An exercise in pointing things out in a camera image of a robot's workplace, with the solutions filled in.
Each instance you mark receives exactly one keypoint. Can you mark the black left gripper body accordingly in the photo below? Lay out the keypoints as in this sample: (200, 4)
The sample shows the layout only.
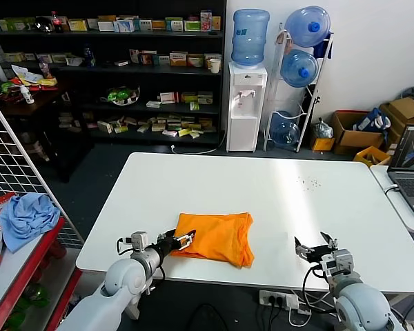
(165, 246)

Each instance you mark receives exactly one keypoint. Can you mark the yellow plastic bin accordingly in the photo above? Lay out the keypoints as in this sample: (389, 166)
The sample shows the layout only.
(371, 155)

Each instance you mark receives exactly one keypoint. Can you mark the white green medicine box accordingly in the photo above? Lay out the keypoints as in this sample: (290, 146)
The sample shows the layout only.
(60, 58)
(205, 97)
(174, 24)

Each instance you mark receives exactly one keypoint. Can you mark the grey laptop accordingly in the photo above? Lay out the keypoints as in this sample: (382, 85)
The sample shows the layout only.
(408, 162)

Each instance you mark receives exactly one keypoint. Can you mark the white red-framed cart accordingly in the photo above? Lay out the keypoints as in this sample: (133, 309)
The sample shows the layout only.
(20, 258)

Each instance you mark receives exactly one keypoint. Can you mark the small yellow green box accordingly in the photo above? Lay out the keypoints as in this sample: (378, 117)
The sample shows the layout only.
(194, 106)

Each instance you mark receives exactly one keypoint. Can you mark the blue water jug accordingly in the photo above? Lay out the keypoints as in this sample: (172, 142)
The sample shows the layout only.
(307, 25)
(286, 132)
(298, 69)
(250, 38)

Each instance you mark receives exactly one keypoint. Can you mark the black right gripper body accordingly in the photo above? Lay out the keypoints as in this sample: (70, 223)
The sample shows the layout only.
(319, 253)

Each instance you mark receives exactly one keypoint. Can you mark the scattered dark crumbs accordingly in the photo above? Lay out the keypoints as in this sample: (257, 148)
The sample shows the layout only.
(310, 182)

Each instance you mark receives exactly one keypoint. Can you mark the white jug rack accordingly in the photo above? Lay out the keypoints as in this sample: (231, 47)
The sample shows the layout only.
(278, 58)

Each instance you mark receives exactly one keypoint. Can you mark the yellow white medicine box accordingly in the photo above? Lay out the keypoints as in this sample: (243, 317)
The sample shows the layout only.
(216, 23)

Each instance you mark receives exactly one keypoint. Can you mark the white water dispenser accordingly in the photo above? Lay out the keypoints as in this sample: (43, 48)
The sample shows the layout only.
(243, 113)

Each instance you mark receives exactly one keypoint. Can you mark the white paper cup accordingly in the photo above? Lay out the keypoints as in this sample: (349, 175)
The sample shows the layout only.
(215, 66)

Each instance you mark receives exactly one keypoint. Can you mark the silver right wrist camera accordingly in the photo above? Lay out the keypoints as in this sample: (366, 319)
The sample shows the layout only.
(341, 262)

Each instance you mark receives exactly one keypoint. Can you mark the blue white medicine box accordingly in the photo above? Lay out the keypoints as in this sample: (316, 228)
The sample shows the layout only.
(125, 25)

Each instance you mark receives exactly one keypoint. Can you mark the red green snack packets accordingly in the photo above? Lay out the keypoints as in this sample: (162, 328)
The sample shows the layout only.
(8, 88)

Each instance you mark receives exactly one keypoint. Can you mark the black stand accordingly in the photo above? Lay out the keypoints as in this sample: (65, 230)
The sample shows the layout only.
(307, 107)

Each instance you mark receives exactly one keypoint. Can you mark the black shelving unit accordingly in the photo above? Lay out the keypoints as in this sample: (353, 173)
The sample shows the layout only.
(179, 82)

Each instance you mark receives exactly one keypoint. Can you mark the orange t-shirt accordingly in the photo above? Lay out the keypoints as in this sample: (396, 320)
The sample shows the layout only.
(214, 238)

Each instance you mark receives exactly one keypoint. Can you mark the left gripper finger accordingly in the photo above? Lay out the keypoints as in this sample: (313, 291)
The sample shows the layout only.
(185, 240)
(167, 234)

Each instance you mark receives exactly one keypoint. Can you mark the flat white medicine box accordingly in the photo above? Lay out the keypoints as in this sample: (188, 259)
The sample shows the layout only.
(153, 104)
(121, 63)

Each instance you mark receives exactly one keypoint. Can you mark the open white box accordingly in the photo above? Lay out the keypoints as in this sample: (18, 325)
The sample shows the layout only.
(75, 61)

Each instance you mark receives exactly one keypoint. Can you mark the yellow white paper pile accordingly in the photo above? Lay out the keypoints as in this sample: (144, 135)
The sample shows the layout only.
(27, 76)

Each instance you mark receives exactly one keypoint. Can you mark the beige medicine box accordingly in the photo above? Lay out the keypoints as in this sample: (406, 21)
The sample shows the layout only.
(158, 127)

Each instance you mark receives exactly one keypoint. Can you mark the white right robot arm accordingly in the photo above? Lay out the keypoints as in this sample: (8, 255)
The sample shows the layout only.
(362, 307)

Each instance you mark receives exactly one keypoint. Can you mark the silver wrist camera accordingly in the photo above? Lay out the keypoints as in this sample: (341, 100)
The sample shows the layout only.
(341, 262)
(139, 239)

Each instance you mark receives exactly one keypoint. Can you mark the pink colourful box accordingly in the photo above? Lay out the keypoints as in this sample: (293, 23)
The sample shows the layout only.
(206, 20)

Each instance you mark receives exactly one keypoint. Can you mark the cola bottle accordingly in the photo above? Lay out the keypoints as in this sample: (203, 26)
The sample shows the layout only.
(57, 22)

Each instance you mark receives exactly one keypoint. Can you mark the clear plastic bag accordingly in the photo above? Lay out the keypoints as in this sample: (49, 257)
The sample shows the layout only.
(322, 129)

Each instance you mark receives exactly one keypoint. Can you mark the small yellow cardboard box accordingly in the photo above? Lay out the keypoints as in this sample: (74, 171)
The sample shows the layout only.
(322, 144)

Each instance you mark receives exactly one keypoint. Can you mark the open cardboard box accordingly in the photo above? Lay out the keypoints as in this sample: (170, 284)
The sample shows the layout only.
(357, 136)

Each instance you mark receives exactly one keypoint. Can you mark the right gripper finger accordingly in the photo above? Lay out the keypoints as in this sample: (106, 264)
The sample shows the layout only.
(303, 249)
(331, 242)

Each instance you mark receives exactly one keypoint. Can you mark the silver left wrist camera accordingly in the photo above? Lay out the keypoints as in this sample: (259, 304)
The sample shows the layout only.
(139, 239)

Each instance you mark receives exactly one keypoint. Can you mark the dark wooden table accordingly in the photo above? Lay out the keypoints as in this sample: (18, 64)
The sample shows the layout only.
(48, 103)

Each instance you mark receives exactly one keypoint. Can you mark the green white snack bag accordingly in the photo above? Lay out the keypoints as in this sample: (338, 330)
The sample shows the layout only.
(120, 96)

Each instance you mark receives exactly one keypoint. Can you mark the blue drink bottle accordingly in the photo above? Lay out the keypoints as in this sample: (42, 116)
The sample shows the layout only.
(88, 57)

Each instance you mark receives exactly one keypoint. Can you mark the white power strip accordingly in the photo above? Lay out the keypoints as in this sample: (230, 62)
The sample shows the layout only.
(277, 298)

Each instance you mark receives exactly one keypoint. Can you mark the black rounded base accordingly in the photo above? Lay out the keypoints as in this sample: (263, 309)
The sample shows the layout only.
(207, 319)

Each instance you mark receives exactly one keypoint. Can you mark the light blue cloth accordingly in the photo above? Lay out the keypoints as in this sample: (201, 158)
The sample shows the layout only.
(27, 217)

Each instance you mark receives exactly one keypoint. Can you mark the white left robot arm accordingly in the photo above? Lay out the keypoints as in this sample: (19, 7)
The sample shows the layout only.
(124, 279)

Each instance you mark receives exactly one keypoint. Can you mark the closed cardboard box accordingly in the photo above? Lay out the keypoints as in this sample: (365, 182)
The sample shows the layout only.
(405, 108)

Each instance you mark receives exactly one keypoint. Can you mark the blue bag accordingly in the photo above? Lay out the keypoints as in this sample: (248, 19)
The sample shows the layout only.
(371, 120)

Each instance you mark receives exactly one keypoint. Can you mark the purple drink bottle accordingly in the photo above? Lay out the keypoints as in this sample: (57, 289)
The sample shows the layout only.
(45, 69)

